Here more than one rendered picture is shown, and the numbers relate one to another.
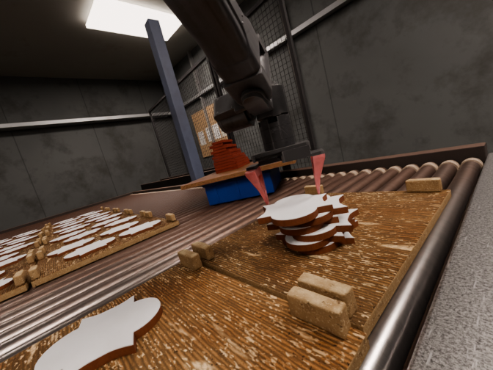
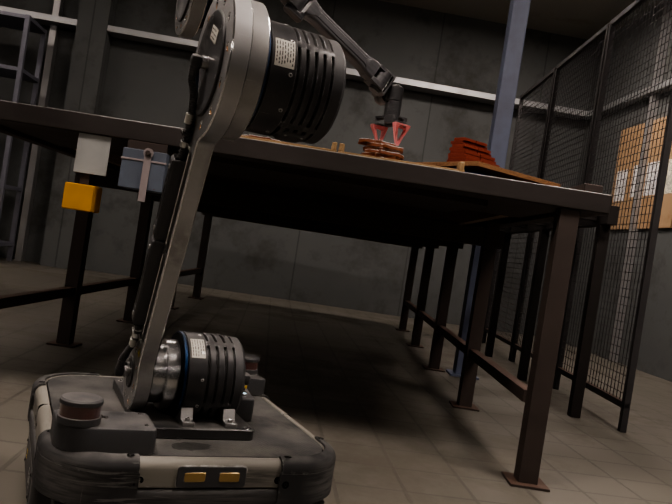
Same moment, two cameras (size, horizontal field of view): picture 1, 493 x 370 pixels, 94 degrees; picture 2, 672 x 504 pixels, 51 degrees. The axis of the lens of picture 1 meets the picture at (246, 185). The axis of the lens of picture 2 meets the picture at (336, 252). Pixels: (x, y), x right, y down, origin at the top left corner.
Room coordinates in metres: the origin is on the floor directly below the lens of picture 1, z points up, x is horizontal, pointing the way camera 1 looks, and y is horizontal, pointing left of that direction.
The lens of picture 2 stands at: (-1.53, -1.51, 0.63)
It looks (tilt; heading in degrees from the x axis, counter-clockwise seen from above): 0 degrees down; 39
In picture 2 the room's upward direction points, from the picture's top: 9 degrees clockwise
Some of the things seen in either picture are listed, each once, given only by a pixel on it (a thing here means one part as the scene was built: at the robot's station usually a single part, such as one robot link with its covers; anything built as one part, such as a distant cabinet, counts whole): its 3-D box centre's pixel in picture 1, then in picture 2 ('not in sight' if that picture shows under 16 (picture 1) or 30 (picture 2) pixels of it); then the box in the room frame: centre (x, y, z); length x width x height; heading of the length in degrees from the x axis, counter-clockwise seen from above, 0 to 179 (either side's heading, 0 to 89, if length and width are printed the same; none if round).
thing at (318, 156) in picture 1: (305, 170); (395, 132); (0.42, -0.11, 1.05); 0.07 x 0.07 x 0.09; 76
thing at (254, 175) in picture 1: (268, 179); (382, 132); (0.44, -0.04, 1.05); 0.07 x 0.07 x 0.09; 76
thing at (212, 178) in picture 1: (248, 167); (476, 175); (1.17, -0.03, 1.03); 0.50 x 0.50 x 0.02; 73
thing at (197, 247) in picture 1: (202, 250); not in sight; (0.43, 0.12, 0.95); 0.06 x 0.02 x 0.03; 38
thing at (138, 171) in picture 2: not in sight; (146, 172); (-0.24, 0.32, 0.77); 0.14 x 0.11 x 0.18; 129
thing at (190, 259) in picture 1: (189, 258); not in sight; (0.41, 0.14, 0.95); 0.06 x 0.02 x 0.03; 40
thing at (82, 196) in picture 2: not in sight; (86, 172); (-0.36, 0.46, 0.74); 0.09 x 0.08 x 0.24; 129
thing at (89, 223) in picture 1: (87, 223); not in sight; (1.38, 0.98, 0.94); 0.41 x 0.35 x 0.04; 129
